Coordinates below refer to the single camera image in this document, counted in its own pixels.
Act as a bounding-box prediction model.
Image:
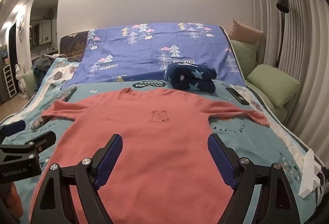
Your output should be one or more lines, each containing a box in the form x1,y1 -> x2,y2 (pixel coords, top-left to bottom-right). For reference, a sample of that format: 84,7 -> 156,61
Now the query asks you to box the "white plastic object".
298,149 -> 321,199

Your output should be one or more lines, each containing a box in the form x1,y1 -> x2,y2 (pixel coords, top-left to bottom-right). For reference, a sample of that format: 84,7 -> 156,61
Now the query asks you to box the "green pillow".
247,64 -> 300,108
230,40 -> 256,78

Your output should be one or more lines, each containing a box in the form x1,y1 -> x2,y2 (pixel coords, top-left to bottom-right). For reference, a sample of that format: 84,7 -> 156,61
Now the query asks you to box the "grey pleated curtain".
253,0 -> 328,163

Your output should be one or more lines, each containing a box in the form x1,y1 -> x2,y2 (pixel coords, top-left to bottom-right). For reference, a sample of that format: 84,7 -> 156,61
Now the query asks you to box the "dark headboard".
59,31 -> 88,62

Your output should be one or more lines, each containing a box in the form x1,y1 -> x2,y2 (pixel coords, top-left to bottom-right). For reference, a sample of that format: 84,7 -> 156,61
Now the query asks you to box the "white ladder shelf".
2,65 -> 17,99

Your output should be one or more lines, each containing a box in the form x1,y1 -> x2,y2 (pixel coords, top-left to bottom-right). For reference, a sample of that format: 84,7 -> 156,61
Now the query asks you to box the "coral pink knit shirt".
42,88 -> 268,223

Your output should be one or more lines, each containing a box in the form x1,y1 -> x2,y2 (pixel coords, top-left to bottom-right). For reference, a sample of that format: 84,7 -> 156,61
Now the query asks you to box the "person left hand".
1,182 -> 23,223

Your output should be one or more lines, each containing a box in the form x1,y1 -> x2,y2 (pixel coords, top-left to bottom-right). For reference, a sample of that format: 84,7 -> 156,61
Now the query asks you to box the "blue tree print sheet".
65,22 -> 245,87

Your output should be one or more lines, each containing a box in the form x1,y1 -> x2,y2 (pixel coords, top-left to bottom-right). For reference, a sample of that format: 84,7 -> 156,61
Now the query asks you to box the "green pillow far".
230,40 -> 256,78

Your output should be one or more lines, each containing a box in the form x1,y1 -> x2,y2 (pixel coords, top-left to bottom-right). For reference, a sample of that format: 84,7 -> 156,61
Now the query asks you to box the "white rabbit figure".
15,62 -> 27,99

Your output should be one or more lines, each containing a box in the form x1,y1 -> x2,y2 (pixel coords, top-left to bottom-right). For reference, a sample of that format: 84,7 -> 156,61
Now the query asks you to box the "green pillow near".
247,64 -> 300,108

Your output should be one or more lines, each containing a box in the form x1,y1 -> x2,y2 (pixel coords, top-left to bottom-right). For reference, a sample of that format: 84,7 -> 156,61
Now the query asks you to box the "pile of dark clothes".
32,54 -> 60,91

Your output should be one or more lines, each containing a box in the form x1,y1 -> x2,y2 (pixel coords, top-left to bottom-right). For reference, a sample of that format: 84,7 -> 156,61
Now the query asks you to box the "navy star fleece blanket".
164,63 -> 217,93

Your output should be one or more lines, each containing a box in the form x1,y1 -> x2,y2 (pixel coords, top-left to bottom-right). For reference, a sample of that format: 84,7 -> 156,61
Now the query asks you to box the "white quilted bed cover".
33,58 -> 80,100

